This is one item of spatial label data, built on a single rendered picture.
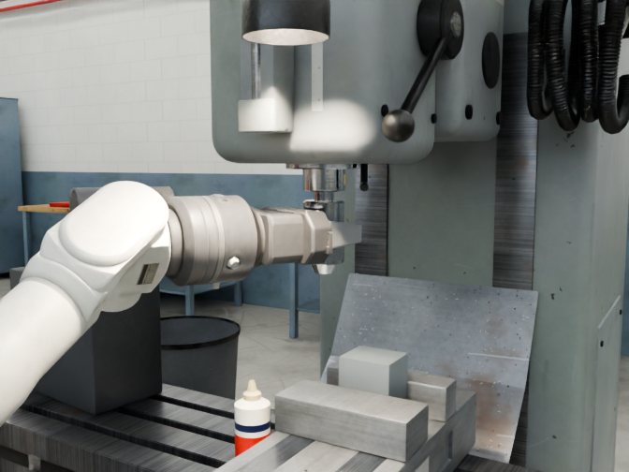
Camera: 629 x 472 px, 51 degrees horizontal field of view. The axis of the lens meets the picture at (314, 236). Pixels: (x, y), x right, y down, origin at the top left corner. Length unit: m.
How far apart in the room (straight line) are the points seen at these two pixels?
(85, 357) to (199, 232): 0.41
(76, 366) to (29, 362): 0.49
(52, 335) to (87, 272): 0.05
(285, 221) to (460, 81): 0.27
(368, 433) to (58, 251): 0.33
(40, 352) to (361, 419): 0.31
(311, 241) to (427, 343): 0.44
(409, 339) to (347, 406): 0.41
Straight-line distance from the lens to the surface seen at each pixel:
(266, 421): 0.76
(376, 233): 1.12
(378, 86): 0.63
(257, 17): 0.53
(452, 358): 1.05
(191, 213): 0.63
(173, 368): 2.59
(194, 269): 0.63
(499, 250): 1.05
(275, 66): 0.63
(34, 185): 8.19
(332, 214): 0.72
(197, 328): 3.00
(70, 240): 0.56
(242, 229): 0.64
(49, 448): 0.96
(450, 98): 0.79
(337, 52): 0.63
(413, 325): 1.08
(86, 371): 0.99
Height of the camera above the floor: 1.31
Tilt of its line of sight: 6 degrees down
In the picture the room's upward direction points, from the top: straight up
